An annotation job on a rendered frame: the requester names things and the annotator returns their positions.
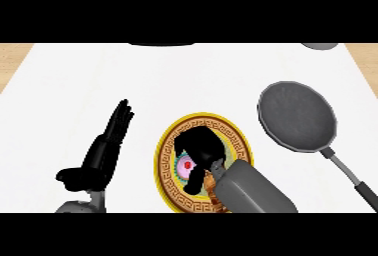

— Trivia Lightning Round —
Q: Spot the grey frying pan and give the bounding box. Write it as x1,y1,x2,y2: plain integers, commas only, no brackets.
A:
256,80,378,213

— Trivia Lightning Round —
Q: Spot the yellow patterned plate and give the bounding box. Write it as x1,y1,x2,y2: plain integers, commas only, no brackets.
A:
154,112,256,214

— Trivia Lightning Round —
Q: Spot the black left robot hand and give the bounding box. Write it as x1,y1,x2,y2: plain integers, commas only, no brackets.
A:
55,98,136,193

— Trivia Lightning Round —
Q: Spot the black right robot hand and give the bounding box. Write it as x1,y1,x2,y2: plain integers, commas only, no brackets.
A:
173,125,228,195

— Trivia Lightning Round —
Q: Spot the black rounded object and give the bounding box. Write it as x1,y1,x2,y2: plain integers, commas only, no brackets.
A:
127,42,197,47

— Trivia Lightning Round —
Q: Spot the grey rounded object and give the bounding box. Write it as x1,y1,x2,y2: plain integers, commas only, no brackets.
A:
300,42,341,51

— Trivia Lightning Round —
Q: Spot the pink frosted cupcake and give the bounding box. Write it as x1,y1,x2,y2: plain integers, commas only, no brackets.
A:
175,150,200,182

